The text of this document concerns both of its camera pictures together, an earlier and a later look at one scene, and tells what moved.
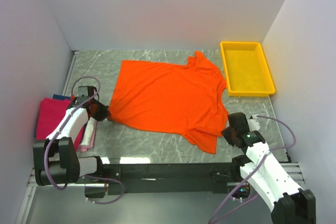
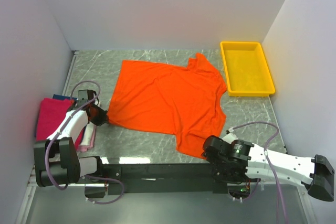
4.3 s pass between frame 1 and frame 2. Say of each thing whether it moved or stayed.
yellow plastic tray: stayed
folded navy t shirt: stayed
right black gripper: moved
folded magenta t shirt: stayed
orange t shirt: moved
